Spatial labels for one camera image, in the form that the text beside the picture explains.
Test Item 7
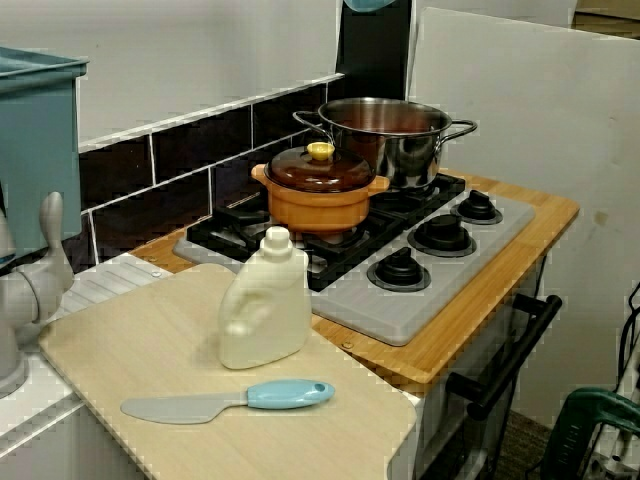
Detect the grey toy faucet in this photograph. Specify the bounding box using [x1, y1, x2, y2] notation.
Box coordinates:
[0, 190, 76, 399]

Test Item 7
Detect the green metal clamp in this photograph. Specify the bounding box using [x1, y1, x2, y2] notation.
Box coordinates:
[542, 388, 640, 480]

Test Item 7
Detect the black tile backsplash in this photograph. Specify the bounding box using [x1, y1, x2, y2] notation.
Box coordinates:
[64, 72, 346, 276]

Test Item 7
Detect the light blue bowl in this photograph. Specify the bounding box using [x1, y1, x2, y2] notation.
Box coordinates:
[343, 0, 396, 13]

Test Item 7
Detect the brown lid yellow knob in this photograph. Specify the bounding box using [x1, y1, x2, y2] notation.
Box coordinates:
[263, 141, 377, 194]

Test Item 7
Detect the cream plastic bottle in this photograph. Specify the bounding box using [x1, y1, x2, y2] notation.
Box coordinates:
[218, 225, 314, 370]

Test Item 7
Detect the dark side panel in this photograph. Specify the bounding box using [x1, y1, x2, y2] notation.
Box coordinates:
[335, 0, 415, 101]

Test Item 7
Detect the white oven cabinet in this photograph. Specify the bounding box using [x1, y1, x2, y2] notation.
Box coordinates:
[389, 249, 551, 480]

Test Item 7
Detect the stainless steel pot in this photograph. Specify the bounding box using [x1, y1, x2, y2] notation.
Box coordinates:
[292, 96, 479, 192]

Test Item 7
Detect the black oven door handle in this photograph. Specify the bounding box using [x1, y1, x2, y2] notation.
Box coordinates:
[446, 293, 564, 422]

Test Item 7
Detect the teal plastic bin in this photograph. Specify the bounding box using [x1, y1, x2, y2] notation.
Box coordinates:
[0, 45, 91, 256]

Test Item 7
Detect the light wooden cutting board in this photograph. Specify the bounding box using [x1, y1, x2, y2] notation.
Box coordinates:
[38, 262, 419, 480]

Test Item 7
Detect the black stove knob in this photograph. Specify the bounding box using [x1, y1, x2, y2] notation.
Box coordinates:
[407, 213, 479, 258]
[449, 189, 504, 225]
[366, 246, 432, 292]

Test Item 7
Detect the black burner grate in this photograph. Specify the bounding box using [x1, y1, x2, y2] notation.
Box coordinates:
[369, 172, 469, 221]
[186, 192, 401, 294]

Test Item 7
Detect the black cable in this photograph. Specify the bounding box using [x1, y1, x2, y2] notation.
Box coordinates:
[617, 282, 640, 401]

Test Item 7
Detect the grey stove plate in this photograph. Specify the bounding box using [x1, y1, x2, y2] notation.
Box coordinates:
[173, 187, 537, 347]

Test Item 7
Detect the brown cardboard box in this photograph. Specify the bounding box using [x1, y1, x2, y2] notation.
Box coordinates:
[572, 0, 640, 36]

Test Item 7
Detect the orange toy pot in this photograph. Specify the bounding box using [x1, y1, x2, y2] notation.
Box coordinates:
[250, 164, 391, 235]

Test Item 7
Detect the grey knife blue handle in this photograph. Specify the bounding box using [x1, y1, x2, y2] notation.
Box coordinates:
[119, 378, 337, 426]

